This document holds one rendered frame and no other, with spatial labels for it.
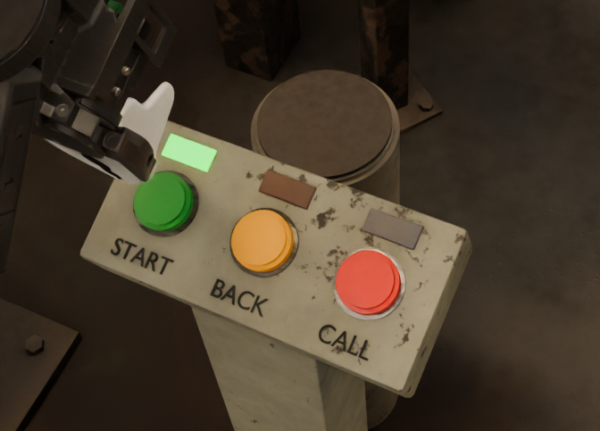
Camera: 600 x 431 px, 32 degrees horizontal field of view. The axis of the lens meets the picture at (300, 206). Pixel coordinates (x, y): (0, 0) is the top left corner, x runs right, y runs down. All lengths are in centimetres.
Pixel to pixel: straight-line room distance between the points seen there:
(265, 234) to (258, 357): 12
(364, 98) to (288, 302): 24
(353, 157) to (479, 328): 55
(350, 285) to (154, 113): 16
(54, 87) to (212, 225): 21
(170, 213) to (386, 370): 17
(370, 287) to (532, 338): 69
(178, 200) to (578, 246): 79
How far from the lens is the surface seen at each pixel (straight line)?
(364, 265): 65
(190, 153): 71
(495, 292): 134
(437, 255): 65
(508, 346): 131
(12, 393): 134
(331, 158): 81
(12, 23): 44
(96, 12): 53
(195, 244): 69
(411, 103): 150
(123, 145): 53
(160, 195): 70
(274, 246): 66
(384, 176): 83
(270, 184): 68
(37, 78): 50
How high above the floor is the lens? 117
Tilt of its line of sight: 56 degrees down
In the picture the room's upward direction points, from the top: 8 degrees counter-clockwise
